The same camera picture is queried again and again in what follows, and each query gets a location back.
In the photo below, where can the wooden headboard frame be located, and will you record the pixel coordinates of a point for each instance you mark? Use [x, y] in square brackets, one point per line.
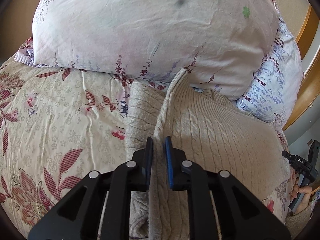
[309, 51]

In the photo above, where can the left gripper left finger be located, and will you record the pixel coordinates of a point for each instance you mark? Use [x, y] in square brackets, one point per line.
[98, 207]

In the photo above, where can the beige cable knit sweater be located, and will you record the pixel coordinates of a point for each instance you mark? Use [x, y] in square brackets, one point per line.
[214, 134]

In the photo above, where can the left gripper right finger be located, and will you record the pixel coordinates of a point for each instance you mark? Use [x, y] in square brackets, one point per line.
[220, 206]

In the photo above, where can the blue lavender print pillow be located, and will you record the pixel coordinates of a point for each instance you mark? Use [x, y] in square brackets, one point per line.
[273, 91]

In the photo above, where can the pink floral left pillow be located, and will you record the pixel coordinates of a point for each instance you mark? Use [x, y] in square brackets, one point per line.
[220, 43]

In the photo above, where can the person right hand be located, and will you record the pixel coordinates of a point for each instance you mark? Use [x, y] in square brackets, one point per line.
[303, 195]

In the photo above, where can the cream floral bedspread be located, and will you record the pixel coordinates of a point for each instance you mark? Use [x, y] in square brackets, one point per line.
[57, 124]

